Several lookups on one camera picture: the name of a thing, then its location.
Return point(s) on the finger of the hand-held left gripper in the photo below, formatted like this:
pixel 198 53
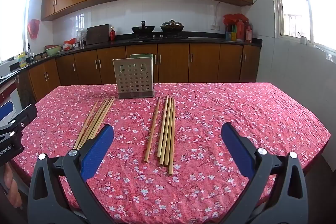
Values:
pixel 25 116
pixel 5 112

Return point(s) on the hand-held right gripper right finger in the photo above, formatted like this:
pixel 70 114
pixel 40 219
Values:
pixel 236 150

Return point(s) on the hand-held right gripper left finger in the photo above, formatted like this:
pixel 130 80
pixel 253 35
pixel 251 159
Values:
pixel 97 151

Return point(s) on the bundle bamboo chopsticks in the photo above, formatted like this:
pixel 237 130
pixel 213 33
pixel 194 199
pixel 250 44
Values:
pixel 166 132

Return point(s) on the beige perforated utensil holder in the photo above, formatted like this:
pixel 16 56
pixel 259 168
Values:
pixel 131 77

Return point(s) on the person's left hand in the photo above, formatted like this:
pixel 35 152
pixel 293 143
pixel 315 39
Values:
pixel 13 182

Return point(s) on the pink floral tablecloth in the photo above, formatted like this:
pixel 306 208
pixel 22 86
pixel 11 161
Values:
pixel 210 121

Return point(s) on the yellow detergent bottle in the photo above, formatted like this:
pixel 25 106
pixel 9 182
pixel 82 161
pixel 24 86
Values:
pixel 22 60

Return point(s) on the metal faucet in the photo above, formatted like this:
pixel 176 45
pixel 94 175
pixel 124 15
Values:
pixel 30 52

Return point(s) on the green basin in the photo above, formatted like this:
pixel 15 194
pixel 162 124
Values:
pixel 53 50

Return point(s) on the red and white plastic bags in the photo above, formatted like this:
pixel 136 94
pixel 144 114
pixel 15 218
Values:
pixel 70 45

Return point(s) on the red hanging plastic bag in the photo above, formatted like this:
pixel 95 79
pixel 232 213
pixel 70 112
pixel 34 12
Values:
pixel 33 28

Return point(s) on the small kitchen window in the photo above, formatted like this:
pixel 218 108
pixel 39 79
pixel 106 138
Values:
pixel 13 22

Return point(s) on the glass jar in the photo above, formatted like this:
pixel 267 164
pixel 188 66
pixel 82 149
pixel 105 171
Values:
pixel 82 37

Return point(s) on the wooden base cabinets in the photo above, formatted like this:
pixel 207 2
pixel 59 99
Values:
pixel 173 61

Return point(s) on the dark wooden cutting board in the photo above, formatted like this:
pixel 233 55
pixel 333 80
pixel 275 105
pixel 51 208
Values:
pixel 97 34

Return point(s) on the black kitchen countertop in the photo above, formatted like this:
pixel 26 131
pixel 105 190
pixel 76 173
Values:
pixel 210 41

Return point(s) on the colourful box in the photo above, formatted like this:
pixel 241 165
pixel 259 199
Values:
pixel 230 35

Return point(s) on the red sauce bottle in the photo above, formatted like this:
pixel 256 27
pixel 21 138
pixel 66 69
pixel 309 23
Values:
pixel 248 33

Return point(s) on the small red bottle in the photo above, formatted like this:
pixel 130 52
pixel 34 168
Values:
pixel 112 35

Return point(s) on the large red label bottle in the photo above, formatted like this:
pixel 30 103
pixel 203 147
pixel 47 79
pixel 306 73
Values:
pixel 240 32

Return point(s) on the white cup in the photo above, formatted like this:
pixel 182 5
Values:
pixel 303 40

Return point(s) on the black gas stove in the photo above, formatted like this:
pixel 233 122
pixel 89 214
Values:
pixel 157 37

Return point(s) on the black wok with lid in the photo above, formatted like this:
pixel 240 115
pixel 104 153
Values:
pixel 172 27

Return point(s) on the white wall socket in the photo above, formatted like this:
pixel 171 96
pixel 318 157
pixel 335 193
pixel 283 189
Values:
pixel 215 27

